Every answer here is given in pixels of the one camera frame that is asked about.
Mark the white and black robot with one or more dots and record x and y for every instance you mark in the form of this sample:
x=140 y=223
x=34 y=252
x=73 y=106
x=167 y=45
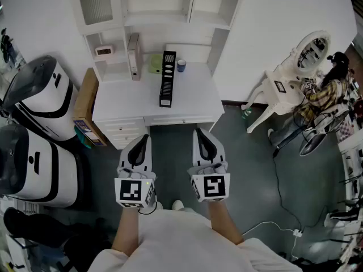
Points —
x=42 y=92
x=42 y=169

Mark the blue cup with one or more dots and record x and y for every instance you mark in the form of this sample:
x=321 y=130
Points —
x=181 y=66

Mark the green bottle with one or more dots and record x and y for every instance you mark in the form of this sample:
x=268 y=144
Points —
x=246 y=113

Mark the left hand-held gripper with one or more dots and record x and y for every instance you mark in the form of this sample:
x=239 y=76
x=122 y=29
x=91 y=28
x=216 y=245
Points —
x=130 y=190

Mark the person's white shirt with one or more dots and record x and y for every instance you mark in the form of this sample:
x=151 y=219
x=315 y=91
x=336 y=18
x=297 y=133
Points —
x=181 y=245

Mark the black bag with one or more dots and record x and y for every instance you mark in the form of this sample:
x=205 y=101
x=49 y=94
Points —
x=34 y=225

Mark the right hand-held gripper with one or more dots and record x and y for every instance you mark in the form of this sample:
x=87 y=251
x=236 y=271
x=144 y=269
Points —
x=211 y=187

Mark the black perforated file holder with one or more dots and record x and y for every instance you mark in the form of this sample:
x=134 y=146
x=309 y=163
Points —
x=167 y=81

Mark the white desk with hutch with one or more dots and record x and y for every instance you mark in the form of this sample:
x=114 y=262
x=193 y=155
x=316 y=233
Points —
x=127 y=103

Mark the pink alarm clock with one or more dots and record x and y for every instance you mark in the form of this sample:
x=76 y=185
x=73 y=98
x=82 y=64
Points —
x=104 y=50

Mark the person's white shoe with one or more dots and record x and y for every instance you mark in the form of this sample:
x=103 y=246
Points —
x=177 y=205

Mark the tall beige rectangular box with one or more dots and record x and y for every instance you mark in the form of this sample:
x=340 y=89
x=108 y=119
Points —
x=134 y=58

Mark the brown cardboard box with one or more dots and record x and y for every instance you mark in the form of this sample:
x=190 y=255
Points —
x=85 y=106

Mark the person's right forearm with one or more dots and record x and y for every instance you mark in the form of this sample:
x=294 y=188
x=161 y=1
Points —
x=224 y=222

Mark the green desk fan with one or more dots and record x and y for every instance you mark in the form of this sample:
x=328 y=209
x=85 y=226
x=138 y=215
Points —
x=154 y=64

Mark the person's left forearm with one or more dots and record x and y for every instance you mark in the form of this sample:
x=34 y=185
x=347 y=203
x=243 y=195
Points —
x=126 y=231

